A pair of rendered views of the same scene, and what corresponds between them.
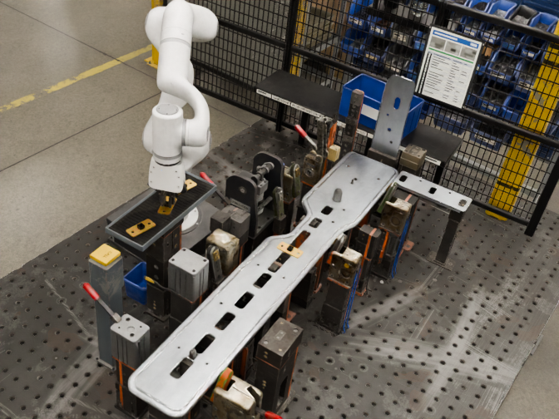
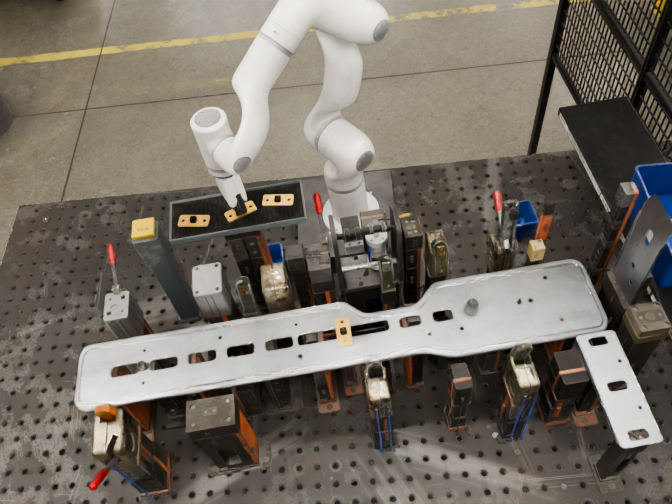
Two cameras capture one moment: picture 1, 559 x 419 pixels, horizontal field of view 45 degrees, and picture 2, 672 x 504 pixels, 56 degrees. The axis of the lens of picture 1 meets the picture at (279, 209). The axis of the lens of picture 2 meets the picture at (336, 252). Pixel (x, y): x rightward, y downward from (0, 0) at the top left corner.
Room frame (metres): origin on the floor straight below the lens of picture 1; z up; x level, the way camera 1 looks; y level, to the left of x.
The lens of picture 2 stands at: (1.31, -0.78, 2.48)
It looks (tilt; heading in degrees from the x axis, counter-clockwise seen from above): 54 degrees down; 64
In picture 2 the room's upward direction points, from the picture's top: 10 degrees counter-clockwise
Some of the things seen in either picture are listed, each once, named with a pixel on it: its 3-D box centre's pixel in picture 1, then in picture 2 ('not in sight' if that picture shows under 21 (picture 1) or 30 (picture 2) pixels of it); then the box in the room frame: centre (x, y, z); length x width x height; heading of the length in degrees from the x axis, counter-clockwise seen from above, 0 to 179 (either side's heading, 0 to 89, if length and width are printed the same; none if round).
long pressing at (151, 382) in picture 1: (289, 255); (336, 336); (1.63, -0.05, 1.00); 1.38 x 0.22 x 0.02; 154
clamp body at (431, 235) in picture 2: (280, 209); (434, 277); (1.99, -0.01, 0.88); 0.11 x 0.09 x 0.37; 64
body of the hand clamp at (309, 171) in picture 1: (309, 192); (496, 276); (2.14, -0.11, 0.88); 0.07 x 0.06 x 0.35; 64
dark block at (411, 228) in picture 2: not in sight; (411, 269); (1.94, 0.04, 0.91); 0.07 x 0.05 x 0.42; 64
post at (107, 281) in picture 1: (109, 312); (169, 275); (1.35, 0.46, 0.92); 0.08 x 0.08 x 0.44; 64
